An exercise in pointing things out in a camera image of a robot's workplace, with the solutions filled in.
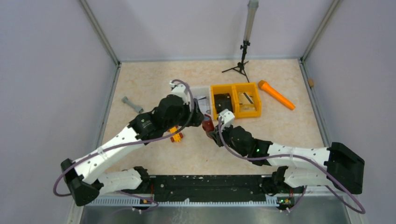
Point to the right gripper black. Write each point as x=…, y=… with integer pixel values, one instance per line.
x=216, y=136

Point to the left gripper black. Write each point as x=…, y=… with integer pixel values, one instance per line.
x=197, y=117

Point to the red leather card holder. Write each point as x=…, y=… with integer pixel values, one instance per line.
x=207, y=125

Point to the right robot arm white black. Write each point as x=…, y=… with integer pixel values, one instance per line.
x=335, y=165

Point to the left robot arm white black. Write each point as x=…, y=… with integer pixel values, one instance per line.
x=86, y=178

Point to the yellow toy brick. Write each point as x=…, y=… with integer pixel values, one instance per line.
x=176, y=137

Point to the clear plastic bin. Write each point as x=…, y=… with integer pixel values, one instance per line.
x=203, y=91

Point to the small packets in clear bin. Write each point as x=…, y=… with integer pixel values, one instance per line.
x=204, y=104

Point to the yellow bin with clear bag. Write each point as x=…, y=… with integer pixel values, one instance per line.
x=248, y=102

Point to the black part in bin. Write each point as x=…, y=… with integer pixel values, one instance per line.
x=222, y=102

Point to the grey dumbbell shaped part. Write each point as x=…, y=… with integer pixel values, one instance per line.
x=138, y=109

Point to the yellow bin with black part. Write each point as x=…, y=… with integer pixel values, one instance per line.
x=221, y=89

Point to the orange toy microphone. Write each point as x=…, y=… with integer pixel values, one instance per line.
x=266, y=87

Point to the black tripod with grey pole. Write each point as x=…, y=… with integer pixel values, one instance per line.
x=252, y=7

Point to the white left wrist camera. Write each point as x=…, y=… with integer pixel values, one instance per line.
x=180, y=89

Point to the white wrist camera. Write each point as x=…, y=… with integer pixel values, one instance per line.
x=180, y=89
x=226, y=118

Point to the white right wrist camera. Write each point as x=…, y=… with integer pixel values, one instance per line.
x=226, y=118

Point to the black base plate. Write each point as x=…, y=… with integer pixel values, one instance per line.
x=212, y=188

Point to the small tan wall knob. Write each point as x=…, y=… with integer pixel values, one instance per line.
x=310, y=82

